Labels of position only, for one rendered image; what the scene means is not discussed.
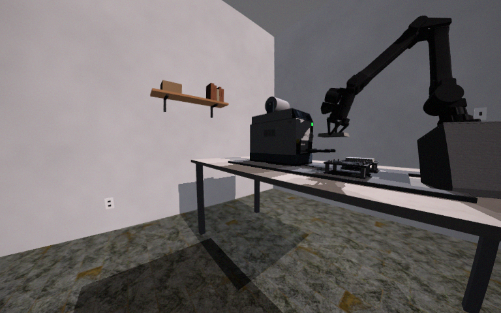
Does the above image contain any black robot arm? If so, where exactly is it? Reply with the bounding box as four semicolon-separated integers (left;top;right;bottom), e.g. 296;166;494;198
321;16;481;126

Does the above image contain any white multi-well plate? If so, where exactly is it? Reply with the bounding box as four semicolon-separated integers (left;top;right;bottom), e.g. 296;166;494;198
345;157;375;162

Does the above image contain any white well plate with black square wells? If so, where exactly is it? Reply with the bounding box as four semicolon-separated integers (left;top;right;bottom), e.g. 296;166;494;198
318;132;350;138

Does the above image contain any light grey cylinder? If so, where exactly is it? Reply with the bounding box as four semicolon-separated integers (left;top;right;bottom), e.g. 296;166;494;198
265;97;290;112

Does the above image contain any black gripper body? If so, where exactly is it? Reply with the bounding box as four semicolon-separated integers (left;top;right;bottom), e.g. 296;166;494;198
328;104;351;125

